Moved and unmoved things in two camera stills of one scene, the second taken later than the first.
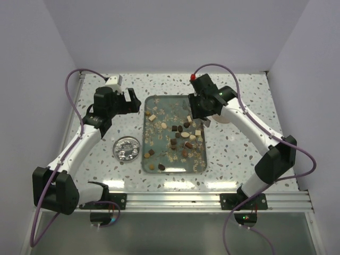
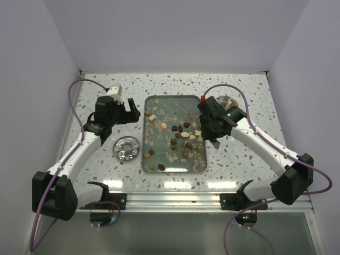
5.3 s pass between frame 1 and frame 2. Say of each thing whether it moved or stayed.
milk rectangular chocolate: stayed
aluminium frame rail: stayed
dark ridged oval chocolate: stayed
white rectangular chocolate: stayed
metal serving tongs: moved
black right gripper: moved
